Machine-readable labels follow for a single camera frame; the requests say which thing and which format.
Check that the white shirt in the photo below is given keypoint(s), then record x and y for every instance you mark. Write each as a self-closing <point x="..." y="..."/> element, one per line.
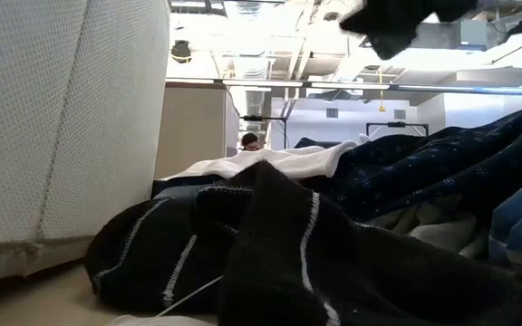
<point x="288" y="163"/>

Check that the navy dotted garment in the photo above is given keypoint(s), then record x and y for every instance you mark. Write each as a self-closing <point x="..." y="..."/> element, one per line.
<point x="447" y="167"/>

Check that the black sock with white stripes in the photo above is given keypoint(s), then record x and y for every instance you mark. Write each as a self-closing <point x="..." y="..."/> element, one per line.
<point x="265" y="253"/>

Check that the metal overhead beam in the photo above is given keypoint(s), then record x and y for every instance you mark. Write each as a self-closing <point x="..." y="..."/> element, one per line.
<point x="333" y="85"/>

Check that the person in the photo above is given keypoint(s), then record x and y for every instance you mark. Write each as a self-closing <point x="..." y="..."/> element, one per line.
<point x="250" y="141"/>

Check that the grey sock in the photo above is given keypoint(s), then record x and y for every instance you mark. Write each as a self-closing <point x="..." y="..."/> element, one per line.
<point x="442" y="233"/>

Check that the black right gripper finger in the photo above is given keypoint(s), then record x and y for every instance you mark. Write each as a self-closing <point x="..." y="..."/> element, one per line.
<point x="388" y="27"/>

